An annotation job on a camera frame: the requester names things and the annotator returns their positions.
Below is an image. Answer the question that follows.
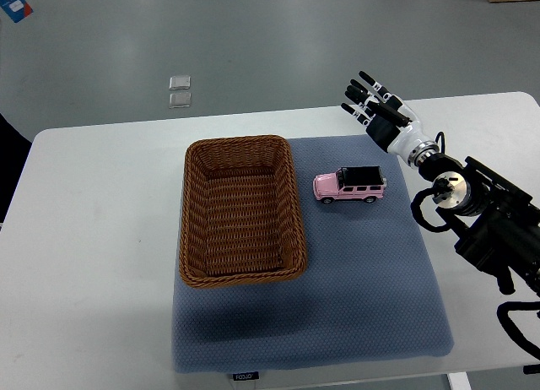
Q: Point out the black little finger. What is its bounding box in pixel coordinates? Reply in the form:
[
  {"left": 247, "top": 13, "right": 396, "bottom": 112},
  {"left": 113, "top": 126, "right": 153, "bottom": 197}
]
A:
[{"left": 359, "top": 71, "right": 388, "bottom": 93}]

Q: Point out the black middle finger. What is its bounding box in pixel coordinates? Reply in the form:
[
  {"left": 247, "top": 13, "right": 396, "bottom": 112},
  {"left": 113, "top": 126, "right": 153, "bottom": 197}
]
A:
[{"left": 345, "top": 85, "right": 381, "bottom": 109}]

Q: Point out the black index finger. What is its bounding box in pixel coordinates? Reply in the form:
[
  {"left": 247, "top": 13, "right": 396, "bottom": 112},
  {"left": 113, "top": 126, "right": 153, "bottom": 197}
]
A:
[{"left": 341, "top": 103, "right": 372, "bottom": 127}]

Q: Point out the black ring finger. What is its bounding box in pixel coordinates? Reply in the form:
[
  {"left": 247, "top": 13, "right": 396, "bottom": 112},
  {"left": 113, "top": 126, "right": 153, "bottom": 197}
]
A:
[{"left": 350, "top": 79, "right": 391, "bottom": 101}]

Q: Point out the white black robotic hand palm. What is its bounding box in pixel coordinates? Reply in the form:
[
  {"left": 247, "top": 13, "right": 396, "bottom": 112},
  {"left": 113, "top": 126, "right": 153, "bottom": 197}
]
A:
[{"left": 366, "top": 95, "right": 436, "bottom": 168}]

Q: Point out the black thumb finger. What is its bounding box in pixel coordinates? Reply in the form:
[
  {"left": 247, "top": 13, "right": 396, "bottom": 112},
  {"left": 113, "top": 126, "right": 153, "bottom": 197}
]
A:
[{"left": 364, "top": 100, "right": 412, "bottom": 127}]

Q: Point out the pink toy car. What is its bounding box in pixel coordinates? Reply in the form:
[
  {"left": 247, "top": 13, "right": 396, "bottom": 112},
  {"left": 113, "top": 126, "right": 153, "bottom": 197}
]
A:
[{"left": 312, "top": 166, "right": 387, "bottom": 204}]

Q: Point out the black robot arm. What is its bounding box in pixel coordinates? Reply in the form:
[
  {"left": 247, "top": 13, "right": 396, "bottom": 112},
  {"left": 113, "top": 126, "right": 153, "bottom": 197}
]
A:
[{"left": 342, "top": 71, "right": 539, "bottom": 295}]

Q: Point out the brown wicker basket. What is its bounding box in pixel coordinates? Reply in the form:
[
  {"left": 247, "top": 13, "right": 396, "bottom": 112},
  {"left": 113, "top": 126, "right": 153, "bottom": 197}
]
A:
[{"left": 179, "top": 135, "right": 308, "bottom": 289}]

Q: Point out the blue-grey cushion mat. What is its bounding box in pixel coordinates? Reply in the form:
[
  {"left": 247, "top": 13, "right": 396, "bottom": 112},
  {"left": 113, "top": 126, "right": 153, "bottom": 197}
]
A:
[{"left": 172, "top": 135, "right": 454, "bottom": 373}]

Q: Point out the upper metal floor plate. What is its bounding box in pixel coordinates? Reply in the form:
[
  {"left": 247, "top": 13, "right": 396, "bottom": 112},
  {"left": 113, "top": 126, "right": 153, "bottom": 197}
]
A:
[{"left": 169, "top": 75, "right": 191, "bottom": 90}]

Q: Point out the blue card on floor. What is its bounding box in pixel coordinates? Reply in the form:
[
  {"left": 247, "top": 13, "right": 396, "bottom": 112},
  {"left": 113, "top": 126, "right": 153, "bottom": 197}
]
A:
[{"left": 1, "top": 0, "right": 33, "bottom": 24}]

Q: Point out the black cable loop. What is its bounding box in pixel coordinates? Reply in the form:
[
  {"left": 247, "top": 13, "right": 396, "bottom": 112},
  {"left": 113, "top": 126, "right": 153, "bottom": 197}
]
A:
[{"left": 496, "top": 300, "right": 540, "bottom": 362}]

